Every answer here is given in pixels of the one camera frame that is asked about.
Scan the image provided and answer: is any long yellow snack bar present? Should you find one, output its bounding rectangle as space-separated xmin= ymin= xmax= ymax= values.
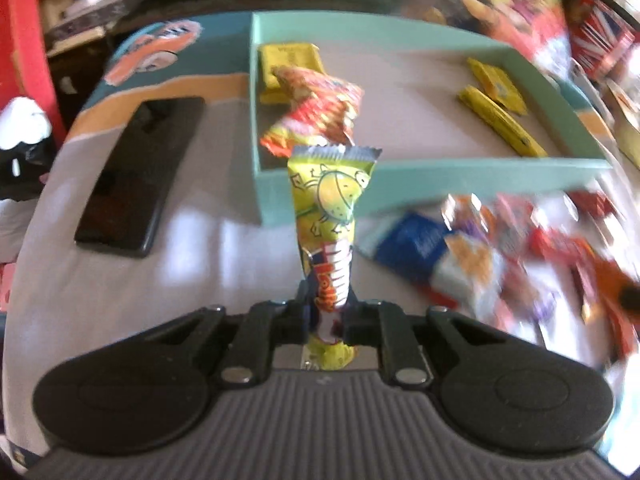
xmin=458 ymin=86 xmax=548 ymax=158

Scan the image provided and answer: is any large yellow snack packet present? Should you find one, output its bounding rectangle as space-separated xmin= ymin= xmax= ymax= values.
xmin=466 ymin=58 xmax=528 ymax=116

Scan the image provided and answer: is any blue white biscuit packet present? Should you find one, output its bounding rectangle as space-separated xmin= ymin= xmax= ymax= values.
xmin=372 ymin=211 xmax=507 ymax=311

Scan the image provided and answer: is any Paw Patrol snack gift bag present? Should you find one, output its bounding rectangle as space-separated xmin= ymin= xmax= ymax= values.
xmin=401 ymin=0 xmax=570 ymax=78

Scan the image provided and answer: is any small yellow snack packet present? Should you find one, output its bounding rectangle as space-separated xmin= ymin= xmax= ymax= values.
xmin=258 ymin=42 xmax=326 ymax=105

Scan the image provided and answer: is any orange red snack bag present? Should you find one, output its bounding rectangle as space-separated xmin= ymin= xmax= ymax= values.
xmin=259 ymin=67 xmax=364 ymax=157

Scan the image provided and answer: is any green yellow lolly wrapper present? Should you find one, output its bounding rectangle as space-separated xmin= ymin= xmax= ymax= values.
xmin=288 ymin=145 xmax=382 ymax=370

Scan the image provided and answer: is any tan cardboard box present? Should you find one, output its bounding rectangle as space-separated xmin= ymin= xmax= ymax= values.
xmin=603 ymin=79 xmax=640 ymax=168

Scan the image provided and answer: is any pink cartoon snack packet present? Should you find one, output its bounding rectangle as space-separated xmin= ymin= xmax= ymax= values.
xmin=495 ymin=194 xmax=536 ymax=260

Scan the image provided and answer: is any mint green cardboard box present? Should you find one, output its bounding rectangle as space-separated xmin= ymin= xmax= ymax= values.
xmin=250 ymin=11 xmax=610 ymax=214

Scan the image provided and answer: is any black smartphone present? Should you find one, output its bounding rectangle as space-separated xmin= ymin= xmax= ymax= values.
xmin=74 ymin=96 xmax=206 ymax=259

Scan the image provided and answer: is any red gift box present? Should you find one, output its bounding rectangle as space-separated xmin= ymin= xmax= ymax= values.
xmin=1 ymin=0 xmax=67 ymax=146

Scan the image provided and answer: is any union jack red box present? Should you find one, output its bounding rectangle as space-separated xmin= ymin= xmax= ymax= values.
xmin=565 ymin=0 xmax=636 ymax=80

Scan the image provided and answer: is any round orange cartoon candy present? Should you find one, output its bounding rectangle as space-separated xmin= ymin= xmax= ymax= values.
xmin=440 ymin=194 xmax=495 ymax=233

